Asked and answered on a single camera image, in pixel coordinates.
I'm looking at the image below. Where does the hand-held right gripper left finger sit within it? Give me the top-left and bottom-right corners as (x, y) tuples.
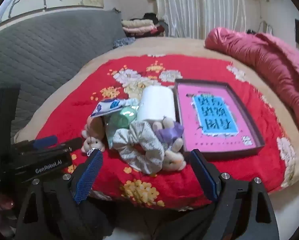
(14, 149), (112, 240)

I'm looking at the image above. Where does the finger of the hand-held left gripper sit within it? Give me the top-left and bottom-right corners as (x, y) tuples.
(53, 137), (83, 153)
(31, 135), (58, 151)

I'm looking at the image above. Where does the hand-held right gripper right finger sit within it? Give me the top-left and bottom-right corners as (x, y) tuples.
(189, 149), (280, 240)

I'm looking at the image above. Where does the green floral tissue pack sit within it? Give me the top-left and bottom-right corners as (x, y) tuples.
(104, 105), (140, 149)

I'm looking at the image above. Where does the brown box with pink inside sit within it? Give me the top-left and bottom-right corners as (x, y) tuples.
(174, 78), (265, 160)

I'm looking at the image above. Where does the white patterned scrunchie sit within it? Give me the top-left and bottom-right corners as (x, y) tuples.
(112, 120), (165, 175)

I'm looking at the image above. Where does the person's left hand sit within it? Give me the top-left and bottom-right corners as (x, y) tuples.
(0, 194), (15, 230)

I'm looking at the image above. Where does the beige rabbit plush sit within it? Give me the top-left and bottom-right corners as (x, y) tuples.
(81, 116), (106, 154)

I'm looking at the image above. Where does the rabbit plush with purple bow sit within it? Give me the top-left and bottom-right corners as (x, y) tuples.
(152, 116), (187, 172)

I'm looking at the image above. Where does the blue and white packet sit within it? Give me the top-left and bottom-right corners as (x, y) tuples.
(91, 98), (140, 119)

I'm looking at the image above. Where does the white toilet paper roll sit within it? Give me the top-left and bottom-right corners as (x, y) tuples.
(136, 86), (176, 124)

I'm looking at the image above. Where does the grey quilted headboard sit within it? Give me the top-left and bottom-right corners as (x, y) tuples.
(0, 9), (123, 140)

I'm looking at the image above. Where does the red floral blanket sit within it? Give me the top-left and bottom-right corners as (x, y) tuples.
(36, 54), (296, 210)

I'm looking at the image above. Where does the blue patterned cloth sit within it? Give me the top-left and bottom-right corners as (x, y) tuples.
(113, 37), (136, 49)

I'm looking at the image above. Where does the beige blanket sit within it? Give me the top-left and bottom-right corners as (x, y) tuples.
(13, 36), (299, 205)

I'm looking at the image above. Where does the stack of folded clothes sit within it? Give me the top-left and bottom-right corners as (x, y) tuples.
(121, 12), (168, 39)

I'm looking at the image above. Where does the pink quilt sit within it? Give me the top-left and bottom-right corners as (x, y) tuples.
(204, 27), (299, 134)

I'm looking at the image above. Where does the white bag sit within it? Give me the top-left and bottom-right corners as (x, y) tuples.
(258, 20), (273, 34)

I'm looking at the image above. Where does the white curtain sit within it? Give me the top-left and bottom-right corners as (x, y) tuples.
(153, 0), (247, 39)

